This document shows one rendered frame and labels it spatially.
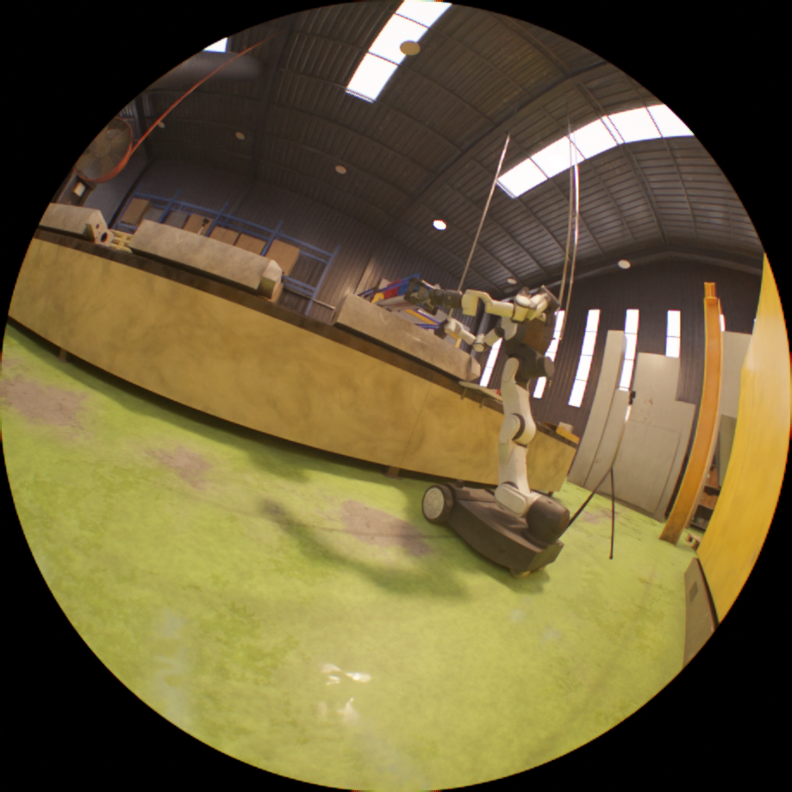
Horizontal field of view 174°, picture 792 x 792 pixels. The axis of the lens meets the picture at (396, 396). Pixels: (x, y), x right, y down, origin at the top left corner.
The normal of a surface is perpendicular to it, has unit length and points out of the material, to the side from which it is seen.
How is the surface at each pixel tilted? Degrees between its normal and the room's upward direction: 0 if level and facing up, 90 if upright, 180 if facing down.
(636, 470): 90
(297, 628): 0
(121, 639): 0
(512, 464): 90
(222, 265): 80
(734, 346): 90
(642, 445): 90
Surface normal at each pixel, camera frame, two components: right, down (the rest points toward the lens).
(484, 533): -0.77, -0.28
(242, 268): 0.46, 0.00
